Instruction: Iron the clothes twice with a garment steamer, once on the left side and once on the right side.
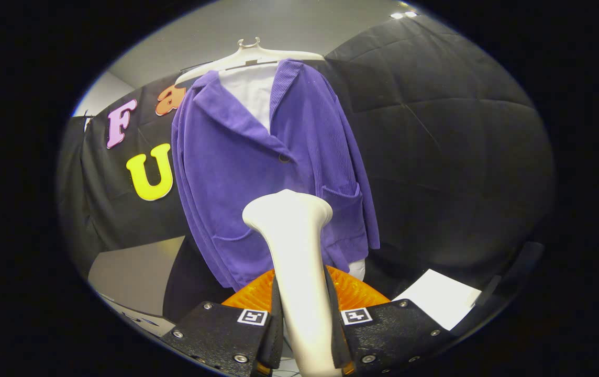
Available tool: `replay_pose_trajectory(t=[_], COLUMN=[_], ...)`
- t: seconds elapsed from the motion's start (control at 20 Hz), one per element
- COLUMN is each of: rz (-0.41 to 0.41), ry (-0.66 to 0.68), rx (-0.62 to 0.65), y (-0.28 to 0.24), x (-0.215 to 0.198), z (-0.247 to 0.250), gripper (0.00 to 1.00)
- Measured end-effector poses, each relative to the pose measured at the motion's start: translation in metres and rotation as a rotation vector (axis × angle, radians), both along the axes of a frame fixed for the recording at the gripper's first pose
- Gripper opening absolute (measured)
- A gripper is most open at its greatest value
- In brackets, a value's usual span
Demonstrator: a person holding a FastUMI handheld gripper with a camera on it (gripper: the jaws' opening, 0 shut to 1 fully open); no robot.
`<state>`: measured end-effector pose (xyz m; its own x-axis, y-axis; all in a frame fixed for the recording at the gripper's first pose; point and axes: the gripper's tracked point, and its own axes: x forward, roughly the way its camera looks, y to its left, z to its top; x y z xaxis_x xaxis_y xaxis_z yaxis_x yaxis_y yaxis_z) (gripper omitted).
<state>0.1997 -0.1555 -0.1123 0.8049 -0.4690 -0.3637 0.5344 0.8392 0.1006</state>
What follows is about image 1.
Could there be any white paper sheet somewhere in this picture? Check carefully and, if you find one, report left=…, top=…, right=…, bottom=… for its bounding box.
left=393, top=269, right=482, bottom=330

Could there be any black backdrop cloth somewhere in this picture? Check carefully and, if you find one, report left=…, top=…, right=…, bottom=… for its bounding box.
left=58, top=13, right=557, bottom=315

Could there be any grey cabinet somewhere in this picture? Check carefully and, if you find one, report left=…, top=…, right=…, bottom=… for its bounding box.
left=87, top=236, right=187, bottom=338

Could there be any white clothes hanger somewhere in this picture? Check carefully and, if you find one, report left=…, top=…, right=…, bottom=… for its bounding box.
left=175, top=37, right=326, bottom=87

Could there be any purple jacket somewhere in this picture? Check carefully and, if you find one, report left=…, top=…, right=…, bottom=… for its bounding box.
left=171, top=59, right=380, bottom=292

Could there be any white garment form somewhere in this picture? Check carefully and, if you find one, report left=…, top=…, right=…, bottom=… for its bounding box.
left=219, top=62, right=367, bottom=282

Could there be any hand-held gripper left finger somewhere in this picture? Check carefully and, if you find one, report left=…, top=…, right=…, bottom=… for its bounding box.
left=161, top=268, right=284, bottom=377

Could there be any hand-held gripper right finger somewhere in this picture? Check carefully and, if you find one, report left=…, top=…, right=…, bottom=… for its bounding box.
left=325, top=265, right=457, bottom=377

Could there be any white garment steamer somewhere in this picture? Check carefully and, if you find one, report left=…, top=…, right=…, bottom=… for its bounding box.
left=242, top=190, right=343, bottom=377

